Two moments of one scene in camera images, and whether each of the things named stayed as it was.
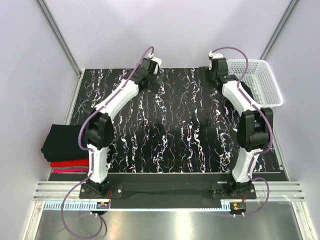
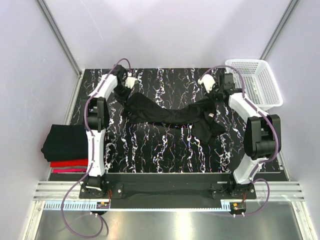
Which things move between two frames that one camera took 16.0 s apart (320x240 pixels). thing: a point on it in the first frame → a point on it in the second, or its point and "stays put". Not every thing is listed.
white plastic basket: [259, 81] stays put
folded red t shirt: [79, 162] stays put
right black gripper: [204, 72] → [210, 96]
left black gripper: [153, 87] → [123, 99]
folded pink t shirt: [60, 170] stays put
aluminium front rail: [63, 190] stays put
